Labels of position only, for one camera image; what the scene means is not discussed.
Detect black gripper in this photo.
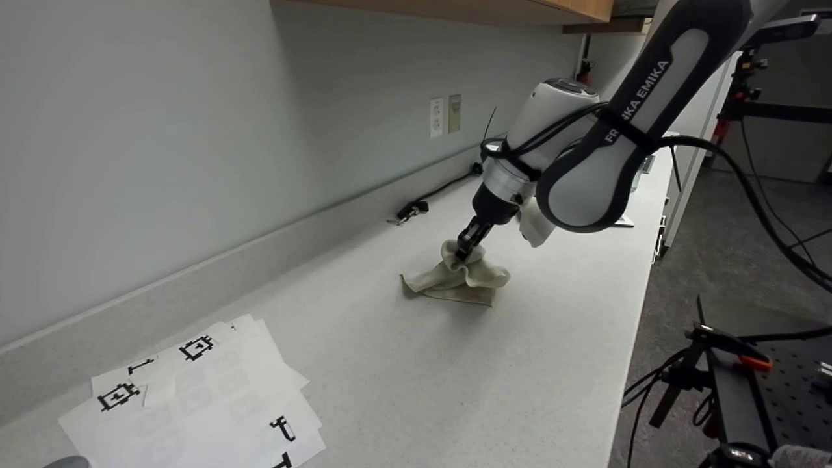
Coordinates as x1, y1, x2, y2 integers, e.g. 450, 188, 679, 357
451, 181, 519, 266

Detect beige cloth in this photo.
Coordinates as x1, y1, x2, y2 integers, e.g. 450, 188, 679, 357
398, 237, 511, 310

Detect red black clamp pole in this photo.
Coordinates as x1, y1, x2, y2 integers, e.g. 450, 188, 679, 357
575, 33, 596, 85

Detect white paper black markers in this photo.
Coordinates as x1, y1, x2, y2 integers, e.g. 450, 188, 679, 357
89, 312, 311, 419
57, 379, 327, 468

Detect orange clamp lever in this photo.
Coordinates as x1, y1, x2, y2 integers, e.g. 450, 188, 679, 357
735, 350, 774, 375

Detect black perforated breadboard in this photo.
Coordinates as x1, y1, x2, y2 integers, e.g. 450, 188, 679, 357
743, 332, 832, 451

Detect grey padded object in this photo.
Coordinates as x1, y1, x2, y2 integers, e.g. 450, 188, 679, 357
767, 441, 832, 468

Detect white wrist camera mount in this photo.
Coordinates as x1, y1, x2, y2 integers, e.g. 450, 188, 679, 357
518, 199, 559, 250

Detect white wall outlet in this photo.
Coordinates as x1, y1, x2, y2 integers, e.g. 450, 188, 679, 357
425, 97, 447, 139

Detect grey wall plate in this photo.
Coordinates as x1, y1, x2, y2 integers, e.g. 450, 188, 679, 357
445, 90, 462, 134

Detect black cabinet handle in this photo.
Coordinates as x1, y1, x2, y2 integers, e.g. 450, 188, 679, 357
652, 219, 670, 262

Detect wooden wall cabinet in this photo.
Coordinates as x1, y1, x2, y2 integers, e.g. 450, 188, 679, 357
282, 0, 616, 25

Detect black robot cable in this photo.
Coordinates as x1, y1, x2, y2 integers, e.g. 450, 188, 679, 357
479, 102, 832, 295

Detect thin black floor cable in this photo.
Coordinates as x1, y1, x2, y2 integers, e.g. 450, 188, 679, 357
743, 119, 832, 269

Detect black articulated camera stand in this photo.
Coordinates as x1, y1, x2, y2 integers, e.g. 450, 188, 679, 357
622, 295, 782, 468

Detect black red camera tripod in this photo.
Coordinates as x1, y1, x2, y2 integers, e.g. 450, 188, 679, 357
709, 47, 832, 172

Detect black stereo camera bar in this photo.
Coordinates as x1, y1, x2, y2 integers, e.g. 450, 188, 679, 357
749, 13, 821, 50

